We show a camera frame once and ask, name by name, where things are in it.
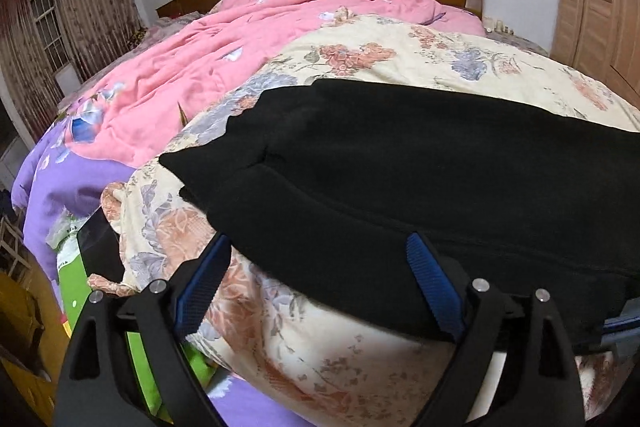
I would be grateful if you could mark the white panel under window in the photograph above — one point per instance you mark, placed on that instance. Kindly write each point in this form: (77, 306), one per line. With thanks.
(67, 81)

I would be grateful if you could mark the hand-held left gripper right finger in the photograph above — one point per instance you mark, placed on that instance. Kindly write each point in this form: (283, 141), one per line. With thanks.
(435, 287)

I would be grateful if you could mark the pink floral quilt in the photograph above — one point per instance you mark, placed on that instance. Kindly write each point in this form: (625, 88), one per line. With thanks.
(210, 57)

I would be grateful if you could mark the barred window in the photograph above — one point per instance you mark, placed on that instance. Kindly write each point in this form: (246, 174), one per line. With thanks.
(47, 27)

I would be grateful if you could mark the purple bed sheet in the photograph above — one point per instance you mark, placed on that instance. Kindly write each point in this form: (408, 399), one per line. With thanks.
(65, 187)

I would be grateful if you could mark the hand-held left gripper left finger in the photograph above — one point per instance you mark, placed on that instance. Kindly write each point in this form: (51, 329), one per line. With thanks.
(202, 287)

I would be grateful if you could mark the clear plastic bag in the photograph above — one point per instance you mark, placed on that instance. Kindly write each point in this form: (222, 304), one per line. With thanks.
(62, 234)

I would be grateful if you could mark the black pants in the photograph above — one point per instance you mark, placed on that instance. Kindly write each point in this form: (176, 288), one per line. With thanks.
(400, 187)

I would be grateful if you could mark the wooden chair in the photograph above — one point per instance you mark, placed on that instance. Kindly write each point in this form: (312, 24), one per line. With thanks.
(12, 247)

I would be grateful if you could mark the brown patterned curtain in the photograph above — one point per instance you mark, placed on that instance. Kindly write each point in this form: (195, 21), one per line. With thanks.
(20, 67)
(90, 2)

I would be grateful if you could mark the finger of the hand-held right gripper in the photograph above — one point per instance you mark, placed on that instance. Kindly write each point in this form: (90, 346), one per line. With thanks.
(622, 322)

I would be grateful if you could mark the cream floral quilt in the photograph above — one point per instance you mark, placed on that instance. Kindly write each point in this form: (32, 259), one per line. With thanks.
(310, 347)

